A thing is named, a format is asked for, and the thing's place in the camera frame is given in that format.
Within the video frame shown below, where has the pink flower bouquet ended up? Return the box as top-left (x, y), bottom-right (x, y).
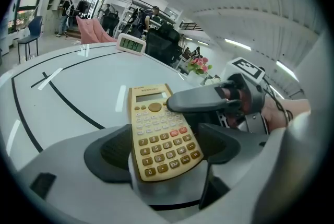
top-left (186, 57), bottom-right (213, 76)

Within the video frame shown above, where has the person's right hand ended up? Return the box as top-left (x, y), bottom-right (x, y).
top-left (221, 88), bottom-right (247, 128)

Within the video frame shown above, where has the pink lounge chair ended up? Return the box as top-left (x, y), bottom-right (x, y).
top-left (75, 15), bottom-right (117, 45)

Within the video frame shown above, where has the yellow calculator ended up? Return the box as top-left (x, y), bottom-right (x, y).
top-left (127, 84), bottom-right (205, 183)

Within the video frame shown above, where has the pink digital clock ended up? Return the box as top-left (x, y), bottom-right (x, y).
top-left (116, 33), bottom-right (147, 57)

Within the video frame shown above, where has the ceiling light strip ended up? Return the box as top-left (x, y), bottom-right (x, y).
top-left (276, 60), bottom-right (300, 83)
top-left (224, 38), bottom-right (252, 52)

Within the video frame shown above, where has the white green flower bouquet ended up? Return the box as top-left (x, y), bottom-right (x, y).
top-left (205, 75), bottom-right (223, 87)

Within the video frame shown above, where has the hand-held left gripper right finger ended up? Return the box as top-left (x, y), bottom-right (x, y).
top-left (198, 123), bottom-right (272, 210)

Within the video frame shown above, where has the person's right forearm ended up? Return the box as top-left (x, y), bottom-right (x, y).
top-left (260, 99), bottom-right (312, 135)

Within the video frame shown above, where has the blue chair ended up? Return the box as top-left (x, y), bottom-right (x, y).
top-left (17, 15), bottom-right (43, 65)

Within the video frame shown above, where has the black mesh office chair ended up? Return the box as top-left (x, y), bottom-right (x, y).
top-left (145, 23), bottom-right (183, 67)

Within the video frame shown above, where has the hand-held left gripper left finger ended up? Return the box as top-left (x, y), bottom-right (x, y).
top-left (18, 124), bottom-right (152, 218)

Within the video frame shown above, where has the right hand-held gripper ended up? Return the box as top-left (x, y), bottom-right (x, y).
top-left (166, 57), bottom-right (269, 135)

